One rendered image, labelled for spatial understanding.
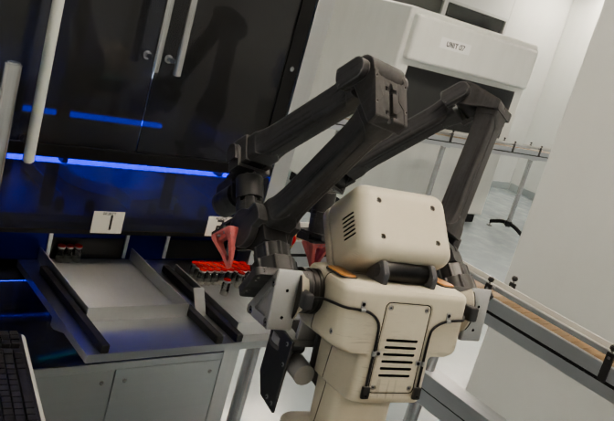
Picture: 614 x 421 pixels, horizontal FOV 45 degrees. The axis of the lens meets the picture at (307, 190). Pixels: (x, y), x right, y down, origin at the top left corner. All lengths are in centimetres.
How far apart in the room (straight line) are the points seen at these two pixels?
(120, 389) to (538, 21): 909
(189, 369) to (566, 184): 166
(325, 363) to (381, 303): 20
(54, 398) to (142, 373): 26
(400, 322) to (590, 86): 192
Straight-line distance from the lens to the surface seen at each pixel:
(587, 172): 308
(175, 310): 185
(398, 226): 138
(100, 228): 197
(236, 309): 198
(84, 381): 218
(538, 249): 318
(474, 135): 172
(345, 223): 139
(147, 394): 231
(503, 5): 1003
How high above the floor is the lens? 166
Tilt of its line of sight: 13 degrees down
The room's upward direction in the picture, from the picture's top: 16 degrees clockwise
